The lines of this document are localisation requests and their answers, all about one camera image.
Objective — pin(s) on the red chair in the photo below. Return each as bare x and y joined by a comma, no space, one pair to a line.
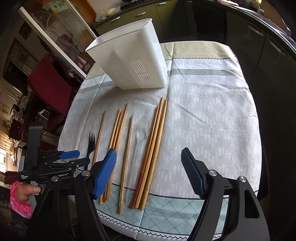
53,90

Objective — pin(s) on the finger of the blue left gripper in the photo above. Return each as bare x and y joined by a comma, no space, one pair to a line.
70,154

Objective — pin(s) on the clear plastic spoon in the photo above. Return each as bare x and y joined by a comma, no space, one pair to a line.
142,131

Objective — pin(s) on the left hand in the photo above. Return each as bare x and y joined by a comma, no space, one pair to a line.
24,190

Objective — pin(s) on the patterned grey green tablecloth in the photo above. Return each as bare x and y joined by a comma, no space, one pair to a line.
210,110

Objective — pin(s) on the dark lower cabinets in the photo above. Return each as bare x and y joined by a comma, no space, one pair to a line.
267,58

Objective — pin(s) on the white plastic utensil holder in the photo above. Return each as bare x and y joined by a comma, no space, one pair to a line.
131,56

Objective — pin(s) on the glass sliding door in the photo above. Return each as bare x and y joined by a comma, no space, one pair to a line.
65,27

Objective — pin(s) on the wooden chopstick long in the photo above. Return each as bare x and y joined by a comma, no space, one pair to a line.
150,152

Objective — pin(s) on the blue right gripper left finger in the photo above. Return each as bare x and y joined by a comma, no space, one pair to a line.
104,172

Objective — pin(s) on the green kitchen cabinets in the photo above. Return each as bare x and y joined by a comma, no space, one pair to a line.
172,20

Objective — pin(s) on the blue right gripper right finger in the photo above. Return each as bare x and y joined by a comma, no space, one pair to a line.
195,172

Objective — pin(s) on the black plastic fork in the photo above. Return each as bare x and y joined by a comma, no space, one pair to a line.
91,144

